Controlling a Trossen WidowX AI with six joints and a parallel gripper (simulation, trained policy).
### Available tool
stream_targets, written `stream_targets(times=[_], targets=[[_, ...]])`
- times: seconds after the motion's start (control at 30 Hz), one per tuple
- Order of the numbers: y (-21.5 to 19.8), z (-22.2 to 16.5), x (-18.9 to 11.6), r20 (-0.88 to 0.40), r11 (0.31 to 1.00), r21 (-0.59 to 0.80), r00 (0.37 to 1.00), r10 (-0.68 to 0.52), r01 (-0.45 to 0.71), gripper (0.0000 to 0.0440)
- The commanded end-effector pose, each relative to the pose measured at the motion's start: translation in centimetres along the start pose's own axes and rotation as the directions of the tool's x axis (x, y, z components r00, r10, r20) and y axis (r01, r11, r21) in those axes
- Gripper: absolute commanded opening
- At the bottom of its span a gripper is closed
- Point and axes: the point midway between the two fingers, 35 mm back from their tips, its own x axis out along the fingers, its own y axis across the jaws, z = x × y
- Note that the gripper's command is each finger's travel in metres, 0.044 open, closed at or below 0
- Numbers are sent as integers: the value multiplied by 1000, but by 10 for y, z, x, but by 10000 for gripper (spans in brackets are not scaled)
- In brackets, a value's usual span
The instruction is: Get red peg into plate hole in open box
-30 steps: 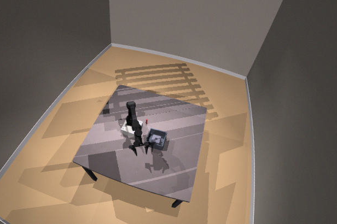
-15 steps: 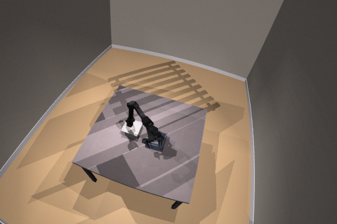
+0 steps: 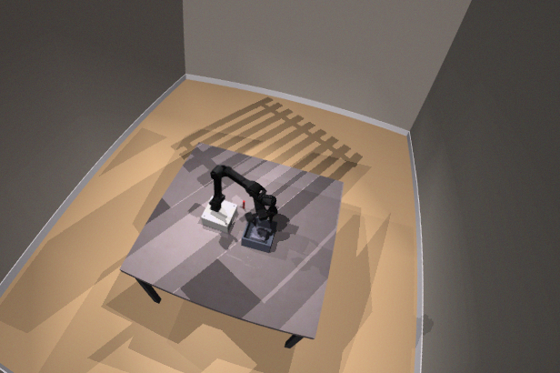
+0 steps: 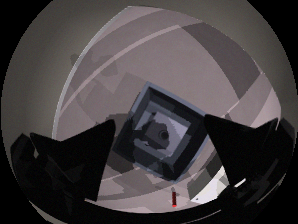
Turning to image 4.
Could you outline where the dark red peg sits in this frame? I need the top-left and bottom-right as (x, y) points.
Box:
(172, 192), (177, 208)

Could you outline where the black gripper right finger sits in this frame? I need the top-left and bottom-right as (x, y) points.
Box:
(204, 115), (278, 188)

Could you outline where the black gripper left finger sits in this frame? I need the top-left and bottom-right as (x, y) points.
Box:
(29, 120), (116, 201)

